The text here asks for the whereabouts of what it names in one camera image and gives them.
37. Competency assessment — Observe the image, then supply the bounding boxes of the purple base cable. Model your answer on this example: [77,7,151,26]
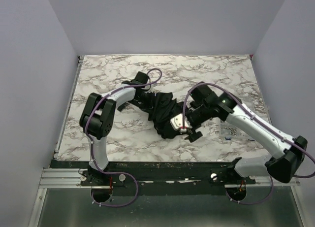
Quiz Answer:
[225,175,275,205]
[90,172,140,209]

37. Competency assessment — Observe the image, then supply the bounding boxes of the clear plastic screw box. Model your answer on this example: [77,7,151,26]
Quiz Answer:
[219,120,240,140]

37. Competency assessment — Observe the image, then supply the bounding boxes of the black folding umbrella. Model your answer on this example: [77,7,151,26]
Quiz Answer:
[118,92,184,139]

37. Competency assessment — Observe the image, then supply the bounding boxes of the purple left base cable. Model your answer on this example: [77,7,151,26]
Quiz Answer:
[90,172,140,209]

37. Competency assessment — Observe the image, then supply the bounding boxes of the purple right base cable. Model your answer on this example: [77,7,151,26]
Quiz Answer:
[225,175,275,205]

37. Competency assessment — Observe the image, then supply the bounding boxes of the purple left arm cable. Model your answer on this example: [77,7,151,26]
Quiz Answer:
[83,68,163,175]

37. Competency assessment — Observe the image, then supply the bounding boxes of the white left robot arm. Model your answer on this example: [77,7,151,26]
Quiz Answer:
[79,72,152,170]

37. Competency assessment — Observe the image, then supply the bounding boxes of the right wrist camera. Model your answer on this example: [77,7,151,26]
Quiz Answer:
[170,113,192,133]

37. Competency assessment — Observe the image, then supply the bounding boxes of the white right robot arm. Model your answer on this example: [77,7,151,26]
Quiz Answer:
[183,82,308,183]

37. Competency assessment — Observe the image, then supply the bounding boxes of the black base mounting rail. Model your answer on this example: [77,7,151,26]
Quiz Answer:
[50,160,255,196]

